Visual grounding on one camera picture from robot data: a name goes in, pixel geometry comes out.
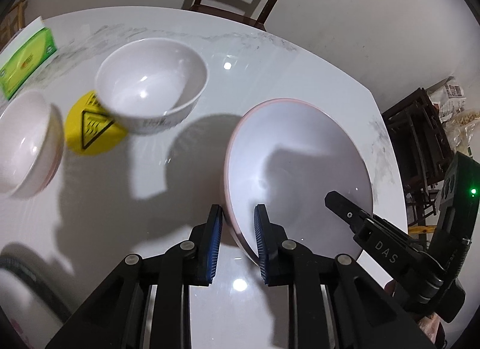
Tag green tissue pack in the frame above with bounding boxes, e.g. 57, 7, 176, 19
0, 17, 57, 100

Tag light bamboo chair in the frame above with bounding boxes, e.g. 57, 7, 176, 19
0, 0, 28, 49

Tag dark wooden side chair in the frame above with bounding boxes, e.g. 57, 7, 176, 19
382, 88, 454, 225

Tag yellow round warning sticker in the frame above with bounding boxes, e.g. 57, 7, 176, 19
64, 91, 128, 156

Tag large pink bowl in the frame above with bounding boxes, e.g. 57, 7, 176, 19
223, 99, 374, 262

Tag printed plastic bag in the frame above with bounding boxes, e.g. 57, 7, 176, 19
426, 76, 479, 158

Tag white ribbed rabbit bowl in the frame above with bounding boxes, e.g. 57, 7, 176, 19
1, 90, 64, 200

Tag white plate pink flowers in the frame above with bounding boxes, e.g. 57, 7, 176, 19
0, 269, 62, 348

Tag white blue dog bowl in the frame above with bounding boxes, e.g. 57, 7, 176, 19
94, 38, 209, 135

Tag person's right hand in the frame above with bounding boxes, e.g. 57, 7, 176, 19
384, 280, 446, 348

